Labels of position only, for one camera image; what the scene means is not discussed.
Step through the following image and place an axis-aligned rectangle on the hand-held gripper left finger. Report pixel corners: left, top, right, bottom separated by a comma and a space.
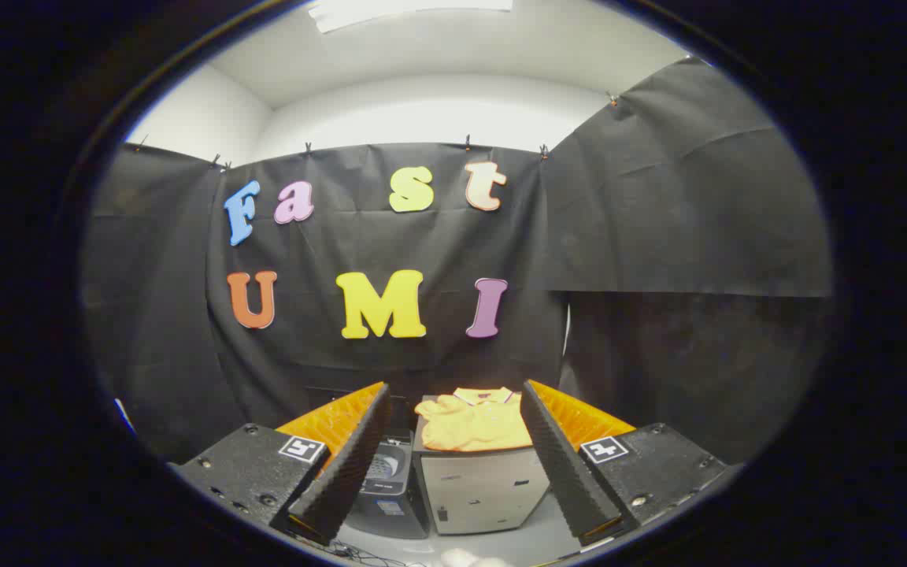
170, 382, 391, 546

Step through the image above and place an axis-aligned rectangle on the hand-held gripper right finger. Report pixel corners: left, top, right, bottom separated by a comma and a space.
520, 380, 730, 548

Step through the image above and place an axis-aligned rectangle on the dark grey washing machine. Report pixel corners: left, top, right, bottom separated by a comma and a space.
343, 432, 431, 540

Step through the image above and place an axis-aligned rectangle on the orange polo shirt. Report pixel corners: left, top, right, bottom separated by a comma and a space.
414, 386, 535, 453

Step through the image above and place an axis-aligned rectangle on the grey cabinet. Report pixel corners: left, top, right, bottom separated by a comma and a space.
412, 394, 553, 536

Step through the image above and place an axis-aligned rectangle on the ceiling light panel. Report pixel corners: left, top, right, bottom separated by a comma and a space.
308, 0, 513, 34

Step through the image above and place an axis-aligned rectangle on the tangle of cables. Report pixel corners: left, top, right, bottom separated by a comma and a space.
328, 539, 423, 567

